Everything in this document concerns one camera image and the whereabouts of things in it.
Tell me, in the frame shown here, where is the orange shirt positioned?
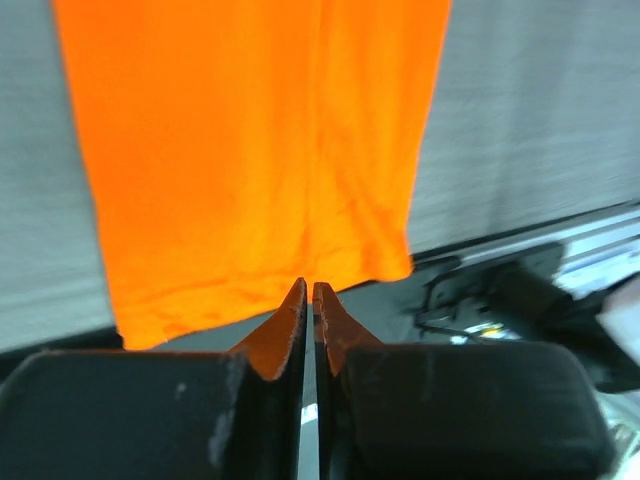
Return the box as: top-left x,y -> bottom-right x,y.
53,1 -> 451,350

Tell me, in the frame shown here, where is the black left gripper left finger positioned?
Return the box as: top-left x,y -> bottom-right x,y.
209,278 -> 307,479

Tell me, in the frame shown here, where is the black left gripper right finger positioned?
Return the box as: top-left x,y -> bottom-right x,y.
312,282 -> 383,479

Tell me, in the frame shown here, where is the aluminium frame rail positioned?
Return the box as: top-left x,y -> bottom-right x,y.
414,200 -> 639,269

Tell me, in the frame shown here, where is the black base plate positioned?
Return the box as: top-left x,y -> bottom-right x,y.
0,239 -> 640,396

